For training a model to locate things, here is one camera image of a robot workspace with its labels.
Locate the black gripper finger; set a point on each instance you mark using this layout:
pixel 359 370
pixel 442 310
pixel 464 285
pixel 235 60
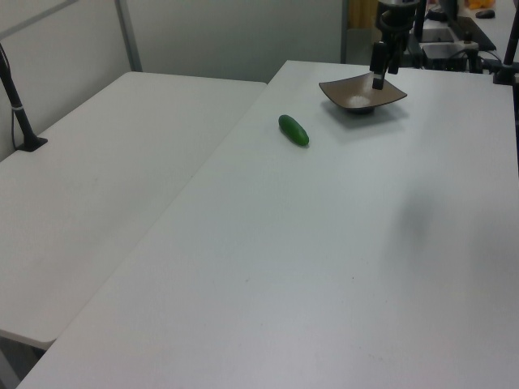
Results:
pixel 378 65
pixel 393 61

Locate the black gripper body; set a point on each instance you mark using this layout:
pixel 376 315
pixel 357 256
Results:
pixel 395 22

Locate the green cucumber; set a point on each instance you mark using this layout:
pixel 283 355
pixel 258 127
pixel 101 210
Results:
pixel 293 129

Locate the brown square ceramic plate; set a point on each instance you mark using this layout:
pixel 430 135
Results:
pixel 348 94

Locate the yellow panel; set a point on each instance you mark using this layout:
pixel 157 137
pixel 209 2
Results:
pixel 361 14

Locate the silver metal box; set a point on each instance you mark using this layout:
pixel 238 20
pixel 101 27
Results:
pixel 440 50

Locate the dark computer mouse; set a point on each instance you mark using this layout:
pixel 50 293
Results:
pixel 485 14

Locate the white side table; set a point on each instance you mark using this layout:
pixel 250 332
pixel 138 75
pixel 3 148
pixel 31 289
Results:
pixel 101 170

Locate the black camera stand pole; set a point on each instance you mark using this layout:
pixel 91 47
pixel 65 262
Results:
pixel 18 113
pixel 509 52

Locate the grey partition frame post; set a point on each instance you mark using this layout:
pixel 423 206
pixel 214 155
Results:
pixel 129 36

